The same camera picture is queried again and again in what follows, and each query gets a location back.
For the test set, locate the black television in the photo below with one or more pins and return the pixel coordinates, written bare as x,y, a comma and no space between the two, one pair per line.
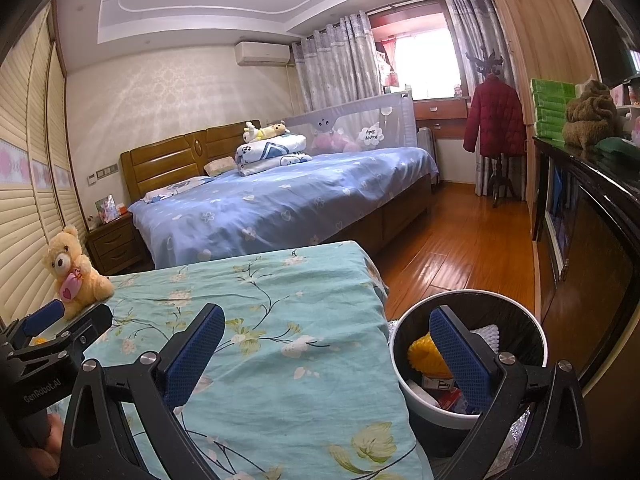
610,45

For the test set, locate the white foam net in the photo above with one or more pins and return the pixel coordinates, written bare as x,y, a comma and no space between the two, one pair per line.
487,335

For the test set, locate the pink plush toy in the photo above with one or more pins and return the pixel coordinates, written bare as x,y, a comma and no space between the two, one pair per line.
335,141

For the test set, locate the grey bed guard rail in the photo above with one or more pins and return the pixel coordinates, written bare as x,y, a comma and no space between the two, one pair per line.
360,115

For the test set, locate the yellow foam net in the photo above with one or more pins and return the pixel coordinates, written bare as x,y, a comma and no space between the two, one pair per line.
425,355

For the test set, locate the wooden headboard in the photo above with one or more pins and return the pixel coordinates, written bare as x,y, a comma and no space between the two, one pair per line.
165,165

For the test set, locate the wooden nightstand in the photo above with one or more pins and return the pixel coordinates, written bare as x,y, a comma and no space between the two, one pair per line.
112,245

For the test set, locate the black television cabinet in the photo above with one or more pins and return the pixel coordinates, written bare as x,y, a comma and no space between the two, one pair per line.
595,260

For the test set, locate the small beige pillow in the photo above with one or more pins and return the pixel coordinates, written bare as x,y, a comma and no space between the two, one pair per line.
220,166

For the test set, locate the white air conditioner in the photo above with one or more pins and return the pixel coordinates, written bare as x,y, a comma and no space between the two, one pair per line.
262,53

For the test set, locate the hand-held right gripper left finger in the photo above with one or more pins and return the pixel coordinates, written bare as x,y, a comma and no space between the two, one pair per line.
195,355

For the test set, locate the stack of green boxes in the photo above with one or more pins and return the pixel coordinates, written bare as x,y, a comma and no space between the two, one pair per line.
550,110

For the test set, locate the beige teddy bear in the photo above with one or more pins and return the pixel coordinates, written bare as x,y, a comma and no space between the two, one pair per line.
75,275

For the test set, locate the dark green cloth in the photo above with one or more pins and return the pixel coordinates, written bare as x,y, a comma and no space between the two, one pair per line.
617,149

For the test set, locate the pillows with plush toy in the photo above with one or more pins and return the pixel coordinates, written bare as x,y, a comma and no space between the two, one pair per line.
272,155

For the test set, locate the white radiator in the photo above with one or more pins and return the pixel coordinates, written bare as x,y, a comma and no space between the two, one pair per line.
425,140

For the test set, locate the bed with blue sheet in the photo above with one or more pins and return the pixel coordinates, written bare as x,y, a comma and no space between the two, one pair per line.
280,205

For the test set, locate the wooden desk with drawers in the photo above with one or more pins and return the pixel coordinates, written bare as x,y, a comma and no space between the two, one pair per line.
440,112

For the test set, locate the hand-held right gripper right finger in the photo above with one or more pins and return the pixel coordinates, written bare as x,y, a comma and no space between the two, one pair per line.
457,355

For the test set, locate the person's left hand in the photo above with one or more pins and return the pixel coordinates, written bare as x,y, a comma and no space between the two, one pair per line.
47,450

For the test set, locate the red foil wrapper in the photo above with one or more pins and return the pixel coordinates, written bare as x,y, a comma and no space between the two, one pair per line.
450,400

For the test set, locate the tall wooden wardrobe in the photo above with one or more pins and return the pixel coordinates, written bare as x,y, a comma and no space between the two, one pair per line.
540,35

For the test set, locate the dark wooden coat rack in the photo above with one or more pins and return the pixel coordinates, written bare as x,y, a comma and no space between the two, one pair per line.
492,60

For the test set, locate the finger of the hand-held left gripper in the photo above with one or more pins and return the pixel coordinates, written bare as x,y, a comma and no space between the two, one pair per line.
45,316
87,327

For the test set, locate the wall switch panel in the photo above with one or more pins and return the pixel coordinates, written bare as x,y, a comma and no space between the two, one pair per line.
103,172

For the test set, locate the grey patterned curtain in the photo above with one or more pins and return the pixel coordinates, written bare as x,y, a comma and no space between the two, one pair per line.
467,25
340,60

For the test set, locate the brown fuzzy cloth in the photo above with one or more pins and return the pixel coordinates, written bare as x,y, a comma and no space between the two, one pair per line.
590,117

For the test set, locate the white printed packet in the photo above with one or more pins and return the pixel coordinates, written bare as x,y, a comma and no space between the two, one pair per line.
439,384

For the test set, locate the silver patterned bag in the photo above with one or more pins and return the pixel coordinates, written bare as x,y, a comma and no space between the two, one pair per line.
515,430

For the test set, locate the window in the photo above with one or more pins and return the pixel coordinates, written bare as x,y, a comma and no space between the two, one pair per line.
425,60

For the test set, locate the floral teal tablecloth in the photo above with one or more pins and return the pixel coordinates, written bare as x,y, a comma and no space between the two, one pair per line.
280,310

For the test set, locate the cream louvered closet doors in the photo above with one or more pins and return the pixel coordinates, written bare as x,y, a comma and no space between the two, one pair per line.
30,160

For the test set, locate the blue white pillow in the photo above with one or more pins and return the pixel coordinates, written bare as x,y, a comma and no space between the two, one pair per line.
175,189

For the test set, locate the round white waste bin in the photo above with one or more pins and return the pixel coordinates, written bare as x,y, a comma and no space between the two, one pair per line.
520,320

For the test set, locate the yellow plush toy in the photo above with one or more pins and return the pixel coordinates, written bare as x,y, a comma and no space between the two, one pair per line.
265,132

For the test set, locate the red jacket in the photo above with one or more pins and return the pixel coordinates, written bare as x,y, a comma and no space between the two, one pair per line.
495,120

